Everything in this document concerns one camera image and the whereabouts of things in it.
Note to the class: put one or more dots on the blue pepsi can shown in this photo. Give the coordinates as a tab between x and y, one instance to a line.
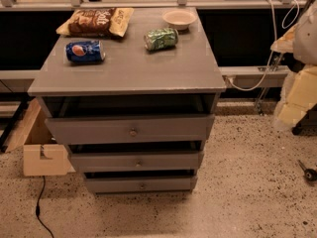
85	51

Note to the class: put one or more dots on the brown yellow chip bag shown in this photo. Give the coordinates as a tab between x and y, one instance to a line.
106	22

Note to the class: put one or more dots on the grey drawer cabinet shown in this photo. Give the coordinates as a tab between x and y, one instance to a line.
132	82

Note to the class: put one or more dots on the grey middle drawer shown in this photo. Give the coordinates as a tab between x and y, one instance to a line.
137	161

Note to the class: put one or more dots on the grey bottom drawer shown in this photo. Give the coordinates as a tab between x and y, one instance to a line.
118	185

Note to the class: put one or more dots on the grey drawer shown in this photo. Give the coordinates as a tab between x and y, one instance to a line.
118	185
112	130
137	161

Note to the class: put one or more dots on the grey wall rail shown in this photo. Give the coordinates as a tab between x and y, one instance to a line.
250	77

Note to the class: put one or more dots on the black tool on floor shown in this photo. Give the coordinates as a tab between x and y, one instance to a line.
309	174

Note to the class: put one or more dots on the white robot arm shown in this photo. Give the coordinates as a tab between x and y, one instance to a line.
298	95

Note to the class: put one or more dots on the grey top drawer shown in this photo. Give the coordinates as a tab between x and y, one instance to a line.
112	130

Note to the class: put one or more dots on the white bowl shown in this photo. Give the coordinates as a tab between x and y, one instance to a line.
179	19

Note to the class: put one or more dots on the green soda can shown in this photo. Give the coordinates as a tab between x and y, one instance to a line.
160	39

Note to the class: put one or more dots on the metal pole stand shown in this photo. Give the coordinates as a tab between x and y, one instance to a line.
273	65

